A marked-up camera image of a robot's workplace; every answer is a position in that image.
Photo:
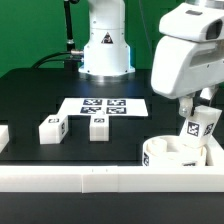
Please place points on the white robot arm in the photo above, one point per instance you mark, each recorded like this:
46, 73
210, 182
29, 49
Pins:
107, 54

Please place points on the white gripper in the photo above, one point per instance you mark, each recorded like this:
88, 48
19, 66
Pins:
190, 55

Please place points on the white marker sheet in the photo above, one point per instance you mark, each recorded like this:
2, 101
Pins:
110, 106

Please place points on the white frame wall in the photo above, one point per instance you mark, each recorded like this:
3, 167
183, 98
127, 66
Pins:
87, 179

